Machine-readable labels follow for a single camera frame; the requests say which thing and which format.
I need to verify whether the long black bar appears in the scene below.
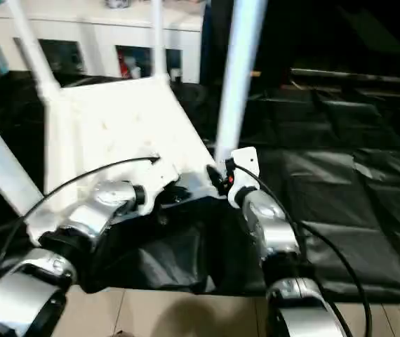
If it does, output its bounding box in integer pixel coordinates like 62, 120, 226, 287
291, 68, 400, 86

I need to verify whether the white plastic table top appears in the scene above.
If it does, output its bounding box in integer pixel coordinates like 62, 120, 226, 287
26, 74, 229, 246

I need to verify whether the black table mat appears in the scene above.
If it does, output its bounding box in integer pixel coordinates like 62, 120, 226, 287
0, 70, 400, 304

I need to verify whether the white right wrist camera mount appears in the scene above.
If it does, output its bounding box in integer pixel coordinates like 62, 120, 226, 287
225, 147, 261, 209

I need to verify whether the white glass-door cabinet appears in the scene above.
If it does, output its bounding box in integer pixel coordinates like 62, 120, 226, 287
0, 0, 206, 85

